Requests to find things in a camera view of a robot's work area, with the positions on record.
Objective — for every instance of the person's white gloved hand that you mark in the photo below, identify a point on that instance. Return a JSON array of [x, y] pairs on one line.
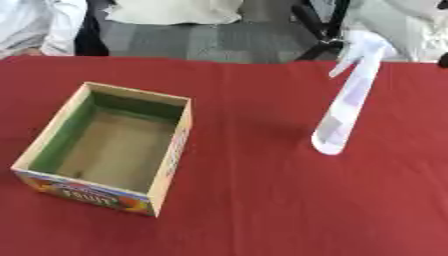
[[364, 41]]

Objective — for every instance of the person's hand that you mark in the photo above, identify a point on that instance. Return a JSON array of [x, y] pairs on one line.
[[28, 52]]

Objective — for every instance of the person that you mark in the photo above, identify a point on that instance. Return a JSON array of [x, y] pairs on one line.
[[414, 23], [58, 20], [175, 10]]

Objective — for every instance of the tan cardboard box green inside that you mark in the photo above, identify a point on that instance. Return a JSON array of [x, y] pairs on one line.
[[116, 146]]

